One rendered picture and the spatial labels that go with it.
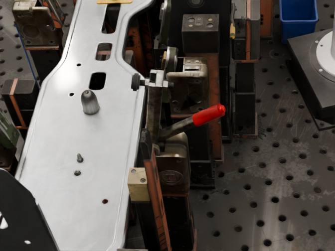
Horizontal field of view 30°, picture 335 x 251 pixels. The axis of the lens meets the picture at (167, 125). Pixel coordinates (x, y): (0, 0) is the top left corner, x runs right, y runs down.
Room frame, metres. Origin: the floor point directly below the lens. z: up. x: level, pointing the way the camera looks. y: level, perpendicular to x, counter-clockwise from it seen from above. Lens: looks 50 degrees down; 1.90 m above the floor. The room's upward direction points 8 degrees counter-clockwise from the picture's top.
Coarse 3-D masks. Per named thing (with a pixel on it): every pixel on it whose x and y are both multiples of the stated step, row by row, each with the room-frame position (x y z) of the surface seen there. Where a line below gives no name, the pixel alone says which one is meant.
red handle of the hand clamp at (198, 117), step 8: (216, 104) 0.67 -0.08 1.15; (200, 112) 0.67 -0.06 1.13; (208, 112) 0.66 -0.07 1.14; (216, 112) 0.66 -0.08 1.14; (224, 112) 0.67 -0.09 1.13; (184, 120) 0.68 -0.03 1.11; (192, 120) 0.67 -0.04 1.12; (200, 120) 0.66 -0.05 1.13; (208, 120) 0.66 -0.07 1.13; (168, 128) 0.68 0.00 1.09; (176, 128) 0.67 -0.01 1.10; (184, 128) 0.67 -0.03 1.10; (160, 136) 0.68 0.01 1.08; (168, 136) 0.67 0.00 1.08
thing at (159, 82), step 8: (152, 72) 0.70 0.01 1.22; (160, 72) 0.69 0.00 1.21; (136, 80) 0.68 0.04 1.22; (144, 80) 0.69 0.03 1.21; (152, 80) 0.70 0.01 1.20; (160, 80) 0.68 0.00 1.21; (136, 88) 0.68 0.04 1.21; (152, 88) 0.67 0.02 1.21; (160, 88) 0.66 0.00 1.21; (168, 88) 0.68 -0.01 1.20; (152, 96) 0.67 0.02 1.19; (160, 96) 0.66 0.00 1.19; (152, 104) 0.67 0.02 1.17; (160, 104) 0.67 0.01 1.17; (152, 112) 0.67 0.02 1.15; (160, 112) 0.67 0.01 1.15; (152, 120) 0.67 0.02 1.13; (160, 120) 0.70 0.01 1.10; (152, 128) 0.67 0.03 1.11; (152, 136) 0.67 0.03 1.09
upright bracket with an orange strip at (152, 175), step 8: (144, 128) 0.60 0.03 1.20; (144, 136) 0.58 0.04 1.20; (144, 144) 0.57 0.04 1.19; (144, 152) 0.57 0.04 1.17; (152, 152) 0.59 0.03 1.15; (144, 160) 0.57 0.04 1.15; (152, 160) 0.57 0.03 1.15; (152, 168) 0.57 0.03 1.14; (152, 176) 0.57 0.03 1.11; (152, 184) 0.57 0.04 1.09; (160, 184) 0.60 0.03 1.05; (152, 192) 0.57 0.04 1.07; (160, 192) 0.59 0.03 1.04; (152, 200) 0.57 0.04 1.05; (160, 200) 0.58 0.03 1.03; (160, 208) 0.57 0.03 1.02; (160, 216) 0.57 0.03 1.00; (160, 224) 0.57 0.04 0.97; (160, 232) 0.57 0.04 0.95; (160, 240) 0.57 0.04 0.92; (168, 240) 0.59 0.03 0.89; (168, 248) 0.58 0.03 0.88
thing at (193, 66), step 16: (192, 64) 0.85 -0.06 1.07; (176, 80) 0.83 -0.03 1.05; (192, 80) 0.82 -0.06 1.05; (208, 80) 0.85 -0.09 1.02; (176, 96) 0.83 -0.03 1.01; (192, 96) 0.83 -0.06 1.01; (208, 96) 0.83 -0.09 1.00; (176, 112) 0.83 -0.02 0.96; (192, 112) 0.82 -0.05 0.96; (192, 128) 0.83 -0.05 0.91; (208, 128) 0.86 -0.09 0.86; (192, 144) 0.83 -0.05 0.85; (208, 144) 0.84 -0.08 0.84; (192, 160) 0.83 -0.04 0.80; (208, 160) 0.82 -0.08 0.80; (192, 176) 0.83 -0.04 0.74; (208, 176) 0.82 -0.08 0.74
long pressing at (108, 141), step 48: (96, 0) 1.17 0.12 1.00; (144, 0) 1.15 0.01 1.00; (96, 48) 1.01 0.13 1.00; (48, 96) 0.89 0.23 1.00; (96, 96) 0.87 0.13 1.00; (144, 96) 0.85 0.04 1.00; (48, 144) 0.76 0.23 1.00; (96, 144) 0.75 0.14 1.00; (48, 192) 0.65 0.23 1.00; (96, 192) 0.64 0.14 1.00; (96, 240) 0.54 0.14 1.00
